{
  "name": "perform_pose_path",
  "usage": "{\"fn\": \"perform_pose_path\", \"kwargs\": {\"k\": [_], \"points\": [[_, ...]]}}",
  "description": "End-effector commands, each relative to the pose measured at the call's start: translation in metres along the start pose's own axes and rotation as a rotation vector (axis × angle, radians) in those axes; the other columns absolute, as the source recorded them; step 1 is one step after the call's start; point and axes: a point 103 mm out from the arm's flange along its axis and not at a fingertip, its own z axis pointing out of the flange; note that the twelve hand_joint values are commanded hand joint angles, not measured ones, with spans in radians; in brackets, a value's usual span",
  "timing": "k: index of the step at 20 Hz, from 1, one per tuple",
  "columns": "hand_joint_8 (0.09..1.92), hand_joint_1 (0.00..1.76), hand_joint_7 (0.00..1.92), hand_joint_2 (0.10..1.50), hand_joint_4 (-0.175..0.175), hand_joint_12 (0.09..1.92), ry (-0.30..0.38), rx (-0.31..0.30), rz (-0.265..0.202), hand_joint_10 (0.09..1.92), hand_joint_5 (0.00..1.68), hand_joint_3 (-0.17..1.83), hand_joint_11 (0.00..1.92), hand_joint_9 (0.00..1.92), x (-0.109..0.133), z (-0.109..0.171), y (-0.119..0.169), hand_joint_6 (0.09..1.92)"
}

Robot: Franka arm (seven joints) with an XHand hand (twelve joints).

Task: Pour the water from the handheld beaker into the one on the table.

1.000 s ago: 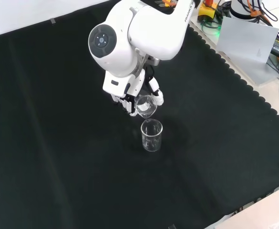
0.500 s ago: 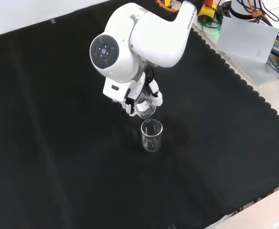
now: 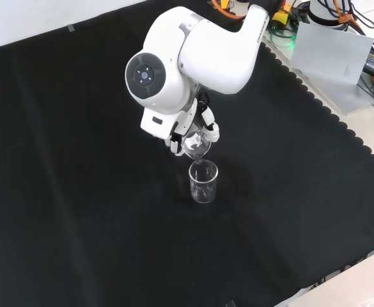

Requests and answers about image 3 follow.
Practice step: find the clear glass beaker with water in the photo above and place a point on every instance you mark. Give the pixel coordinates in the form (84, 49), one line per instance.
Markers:
(197, 144)

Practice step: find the clear glass beaker with spout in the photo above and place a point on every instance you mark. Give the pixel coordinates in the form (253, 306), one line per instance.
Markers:
(203, 185)

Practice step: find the small yellow tool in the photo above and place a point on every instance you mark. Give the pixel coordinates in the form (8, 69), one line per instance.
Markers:
(226, 3)

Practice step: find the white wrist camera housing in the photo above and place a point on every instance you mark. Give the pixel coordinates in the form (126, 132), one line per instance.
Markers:
(156, 123)

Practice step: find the pale grey board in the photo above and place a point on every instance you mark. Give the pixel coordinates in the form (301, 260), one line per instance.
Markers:
(330, 67)

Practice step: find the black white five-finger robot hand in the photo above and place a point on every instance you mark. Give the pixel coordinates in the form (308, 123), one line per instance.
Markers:
(209, 123)

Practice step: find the grey tape strip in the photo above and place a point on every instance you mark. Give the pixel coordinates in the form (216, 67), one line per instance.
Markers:
(231, 304)
(71, 28)

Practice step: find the black bench cloth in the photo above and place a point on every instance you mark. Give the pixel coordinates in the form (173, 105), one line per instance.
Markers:
(78, 176)

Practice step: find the yellow stop button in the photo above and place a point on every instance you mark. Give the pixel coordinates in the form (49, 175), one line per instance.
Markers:
(282, 18)

